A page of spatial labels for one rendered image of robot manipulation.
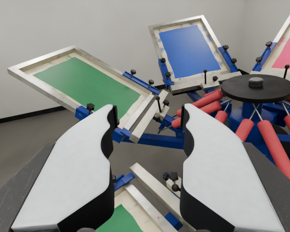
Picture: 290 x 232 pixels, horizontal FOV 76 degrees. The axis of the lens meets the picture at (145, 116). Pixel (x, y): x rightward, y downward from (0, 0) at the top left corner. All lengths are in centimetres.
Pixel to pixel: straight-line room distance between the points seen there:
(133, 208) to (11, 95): 430
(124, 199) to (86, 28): 354
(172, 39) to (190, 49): 22
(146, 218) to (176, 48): 148
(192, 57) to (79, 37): 276
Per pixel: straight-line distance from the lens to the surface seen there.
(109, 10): 406
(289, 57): 186
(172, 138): 130
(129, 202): 97
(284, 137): 124
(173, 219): 93
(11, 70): 135
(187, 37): 202
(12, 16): 445
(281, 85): 107
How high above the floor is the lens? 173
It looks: 30 degrees down
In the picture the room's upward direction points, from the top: 11 degrees counter-clockwise
